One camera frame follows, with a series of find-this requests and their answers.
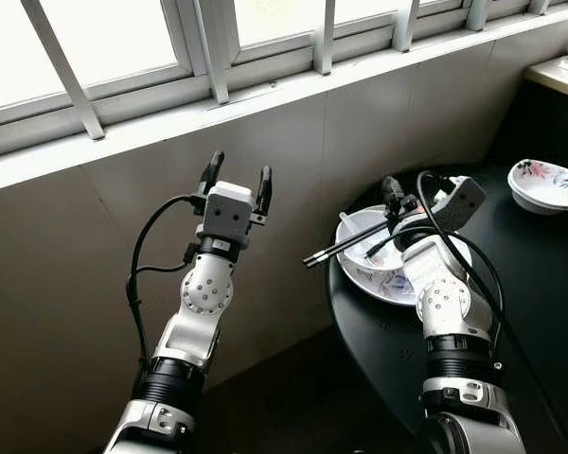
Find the white ceramic spoon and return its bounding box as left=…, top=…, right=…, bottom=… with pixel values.
left=339, top=212, right=361, bottom=237

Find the small floral white bowl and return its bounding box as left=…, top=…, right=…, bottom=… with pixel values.
left=507, top=159, right=568, bottom=216

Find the black round table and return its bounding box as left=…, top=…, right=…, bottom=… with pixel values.
left=327, top=161, right=568, bottom=454

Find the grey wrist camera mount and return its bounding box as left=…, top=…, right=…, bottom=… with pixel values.
left=201, top=182, right=266, bottom=249
left=434, top=176, right=488, bottom=233

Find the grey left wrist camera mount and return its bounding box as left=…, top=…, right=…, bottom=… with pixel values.
left=201, top=182, right=266, bottom=249

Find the white barred window frame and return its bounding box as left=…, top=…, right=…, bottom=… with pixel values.
left=0, top=0, right=568, bottom=195

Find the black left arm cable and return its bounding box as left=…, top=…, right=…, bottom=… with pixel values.
left=126, top=194, right=209, bottom=365

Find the black chopstick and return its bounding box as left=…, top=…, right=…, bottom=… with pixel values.
left=304, top=219, right=408, bottom=262
left=306, top=223, right=408, bottom=269

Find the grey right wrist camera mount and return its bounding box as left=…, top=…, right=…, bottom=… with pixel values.
left=434, top=176, right=488, bottom=233

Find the beige counter top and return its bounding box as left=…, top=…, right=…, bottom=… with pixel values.
left=524, top=57, right=568, bottom=103

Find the large floral white plate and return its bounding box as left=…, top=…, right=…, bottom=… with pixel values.
left=336, top=203, right=474, bottom=306

